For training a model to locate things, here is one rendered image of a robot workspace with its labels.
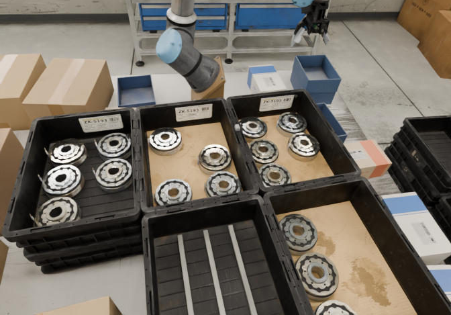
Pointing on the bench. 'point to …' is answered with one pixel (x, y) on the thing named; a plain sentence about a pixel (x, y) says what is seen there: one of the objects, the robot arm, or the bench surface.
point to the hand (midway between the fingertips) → (308, 46)
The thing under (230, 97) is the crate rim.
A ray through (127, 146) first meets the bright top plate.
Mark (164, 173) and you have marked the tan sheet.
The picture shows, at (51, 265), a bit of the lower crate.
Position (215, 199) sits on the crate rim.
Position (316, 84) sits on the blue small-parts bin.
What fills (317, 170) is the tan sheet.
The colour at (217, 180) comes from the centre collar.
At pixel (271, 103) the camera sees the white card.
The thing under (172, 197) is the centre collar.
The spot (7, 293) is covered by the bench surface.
